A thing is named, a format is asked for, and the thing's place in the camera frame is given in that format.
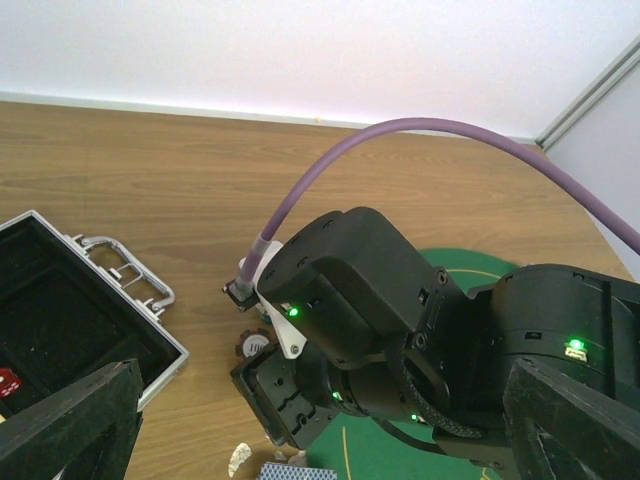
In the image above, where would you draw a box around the blue playing card deck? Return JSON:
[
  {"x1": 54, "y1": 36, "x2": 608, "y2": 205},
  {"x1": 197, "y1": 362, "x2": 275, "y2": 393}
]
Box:
[{"x1": 257, "y1": 462, "x2": 338, "y2": 480}]

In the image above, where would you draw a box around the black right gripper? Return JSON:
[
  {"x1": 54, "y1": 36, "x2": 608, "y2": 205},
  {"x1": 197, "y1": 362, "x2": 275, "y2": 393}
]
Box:
[{"x1": 230, "y1": 349, "x2": 345, "y2": 448}]

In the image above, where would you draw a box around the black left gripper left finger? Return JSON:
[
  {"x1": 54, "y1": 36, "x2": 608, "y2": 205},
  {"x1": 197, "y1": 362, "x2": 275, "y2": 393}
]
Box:
[{"x1": 1, "y1": 359, "x2": 144, "y2": 479}]

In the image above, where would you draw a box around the red black 100 chip stack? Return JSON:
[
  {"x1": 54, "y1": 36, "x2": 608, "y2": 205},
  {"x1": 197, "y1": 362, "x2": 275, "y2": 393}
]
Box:
[{"x1": 234, "y1": 327, "x2": 276, "y2": 364}]

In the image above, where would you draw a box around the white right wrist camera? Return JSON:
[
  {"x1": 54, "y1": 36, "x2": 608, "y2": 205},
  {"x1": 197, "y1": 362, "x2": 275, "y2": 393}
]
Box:
[{"x1": 222, "y1": 235, "x2": 307, "y2": 360}]

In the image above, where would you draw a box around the round green poker mat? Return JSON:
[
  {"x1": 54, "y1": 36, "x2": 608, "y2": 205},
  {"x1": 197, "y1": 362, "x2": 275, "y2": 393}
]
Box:
[{"x1": 304, "y1": 247, "x2": 524, "y2": 480}]

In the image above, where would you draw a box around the blue green 50 chip stack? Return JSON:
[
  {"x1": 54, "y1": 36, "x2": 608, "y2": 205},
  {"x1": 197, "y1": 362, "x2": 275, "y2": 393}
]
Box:
[{"x1": 255, "y1": 304, "x2": 271, "y2": 324}]

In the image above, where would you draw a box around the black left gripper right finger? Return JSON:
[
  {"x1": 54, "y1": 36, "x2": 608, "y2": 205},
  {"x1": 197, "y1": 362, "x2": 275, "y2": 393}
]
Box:
[{"x1": 503, "y1": 359, "x2": 639, "y2": 479}]

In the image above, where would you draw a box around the red die in case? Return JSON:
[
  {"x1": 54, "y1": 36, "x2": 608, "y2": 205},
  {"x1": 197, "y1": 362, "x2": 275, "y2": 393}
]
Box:
[{"x1": 0, "y1": 367, "x2": 22, "y2": 398}]

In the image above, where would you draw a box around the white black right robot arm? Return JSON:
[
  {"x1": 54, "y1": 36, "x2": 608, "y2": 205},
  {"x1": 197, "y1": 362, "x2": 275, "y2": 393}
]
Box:
[{"x1": 231, "y1": 207, "x2": 639, "y2": 479}]

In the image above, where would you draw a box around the silver aluminium poker case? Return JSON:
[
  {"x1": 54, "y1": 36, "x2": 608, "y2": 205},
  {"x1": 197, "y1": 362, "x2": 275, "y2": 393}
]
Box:
[{"x1": 1, "y1": 210, "x2": 190, "y2": 420}]

